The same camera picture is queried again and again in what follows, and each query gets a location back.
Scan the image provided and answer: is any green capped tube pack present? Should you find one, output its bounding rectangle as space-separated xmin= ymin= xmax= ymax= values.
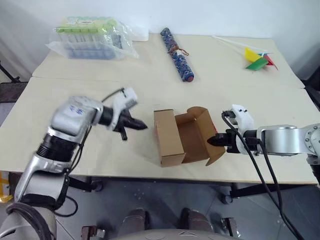
xmin=55 ymin=16 xmax=118 ymax=60

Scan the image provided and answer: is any black tripod stand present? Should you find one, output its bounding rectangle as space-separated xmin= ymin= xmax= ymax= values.
xmin=0 ymin=59 xmax=21 ymax=83

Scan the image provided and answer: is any brown cardboard box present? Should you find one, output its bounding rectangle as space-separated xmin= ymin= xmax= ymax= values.
xmin=153 ymin=106 xmax=226 ymax=168

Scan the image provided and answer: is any white plastic bag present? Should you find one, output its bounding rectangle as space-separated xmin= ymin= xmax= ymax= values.
xmin=124 ymin=23 xmax=150 ymax=42

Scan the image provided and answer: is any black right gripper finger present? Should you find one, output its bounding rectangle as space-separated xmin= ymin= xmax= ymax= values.
xmin=207 ymin=133 xmax=226 ymax=143
xmin=208 ymin=139 xmax=226 ymax=148

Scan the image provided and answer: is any dark brown rounded shape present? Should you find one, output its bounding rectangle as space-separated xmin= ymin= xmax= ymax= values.
xmin=181 ymin=207 xmax=213 ymax=232

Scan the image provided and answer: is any blue patterned rolled scroll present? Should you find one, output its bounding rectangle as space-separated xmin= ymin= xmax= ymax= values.
xmin=159 ymin=27 xmax=196 ymax=84

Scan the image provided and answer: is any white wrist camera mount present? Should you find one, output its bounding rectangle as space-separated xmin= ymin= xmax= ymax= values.
xmin=108 ymin=87 xmax=139 ymax=131
xmin=221 ymin=104 xmax=256 ymax=153

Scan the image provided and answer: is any black table leg with caster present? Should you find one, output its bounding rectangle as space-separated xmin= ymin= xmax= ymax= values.
xmin=67 ymin=176 xmax=105 ymax=193
xmin=219 ymin=183 xmax=317 ymax=205

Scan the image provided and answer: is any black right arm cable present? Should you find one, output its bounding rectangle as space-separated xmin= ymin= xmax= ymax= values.
xmin=254 ymin=138 xmax=305 ymax=240
xmin=221 ymin=111 xmax=305 ymax=240

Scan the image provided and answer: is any dark stand foot block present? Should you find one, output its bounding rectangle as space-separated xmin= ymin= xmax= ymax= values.
xmin=81 ymin=224 xmax=106 ymax=237
xmin=221 ymin=217 xmax=241 ymax=235

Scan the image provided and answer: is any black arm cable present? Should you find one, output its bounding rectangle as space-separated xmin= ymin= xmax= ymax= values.
xmin=221 ymin=111 xmax=305 ymax=240
xmin=54 ymin=87 xmax=126 ymax=217
xmin=254 ymin=138 xmax=305 ymax=240

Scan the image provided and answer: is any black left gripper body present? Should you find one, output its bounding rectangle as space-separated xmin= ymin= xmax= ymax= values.
xmin=113 ymin=111 xmax=135 ymax=141

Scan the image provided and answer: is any clear plastic bag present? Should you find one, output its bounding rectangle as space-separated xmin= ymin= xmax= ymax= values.
xmin=45 ymin=16 xmax=140 ymax=61

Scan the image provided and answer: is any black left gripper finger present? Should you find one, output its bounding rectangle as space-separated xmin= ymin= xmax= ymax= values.
xmin=128 ymin=123 xmax=148 ymax=131
xmin=129 ymin=117 xmax=148 ymax=128

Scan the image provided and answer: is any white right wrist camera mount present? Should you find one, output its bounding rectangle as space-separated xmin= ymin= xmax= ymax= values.
xmin=221 ymin=104 xmax=256 ymax=153

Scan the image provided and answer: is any colourful paper pinwheel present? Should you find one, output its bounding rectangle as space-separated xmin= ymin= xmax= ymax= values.
xmin=212 ymin=35 xmax=280 ymax=72

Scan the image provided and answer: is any black torso cable bundle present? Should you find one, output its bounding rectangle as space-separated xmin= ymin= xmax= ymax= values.
xmin=6 ymin=202 xmax=55 ymax=240

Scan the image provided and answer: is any grey robot torso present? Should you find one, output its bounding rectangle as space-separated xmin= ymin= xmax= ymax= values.
xmin=114 ymin=227 xmax=241 ymax=240

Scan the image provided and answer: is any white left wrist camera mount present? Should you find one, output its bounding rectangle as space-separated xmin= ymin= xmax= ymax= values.
xmin=108 ymin=87 xmax=139 ymax=131

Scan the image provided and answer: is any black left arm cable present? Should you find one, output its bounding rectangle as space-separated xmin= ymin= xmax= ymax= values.
xmin=54 ymin=87 xmax=126 ymax=217

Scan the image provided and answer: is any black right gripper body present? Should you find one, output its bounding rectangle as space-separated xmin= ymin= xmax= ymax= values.
xmin=223 ymin=129 xmax=242 ymax=154

